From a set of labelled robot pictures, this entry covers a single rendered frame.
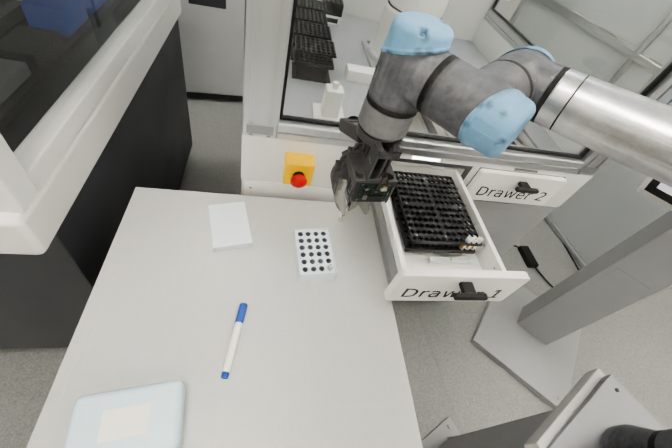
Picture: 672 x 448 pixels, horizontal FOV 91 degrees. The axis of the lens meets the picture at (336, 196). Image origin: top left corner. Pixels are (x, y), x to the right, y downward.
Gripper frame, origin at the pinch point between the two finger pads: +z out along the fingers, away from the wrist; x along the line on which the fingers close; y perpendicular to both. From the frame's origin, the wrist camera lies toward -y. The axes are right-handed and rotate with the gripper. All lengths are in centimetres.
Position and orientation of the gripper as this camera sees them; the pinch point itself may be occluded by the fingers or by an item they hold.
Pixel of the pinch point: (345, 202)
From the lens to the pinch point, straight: 64.6
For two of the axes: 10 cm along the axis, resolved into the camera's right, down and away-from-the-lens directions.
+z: -2.3, 6.5, 7.2
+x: 9.6, 0.1, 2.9
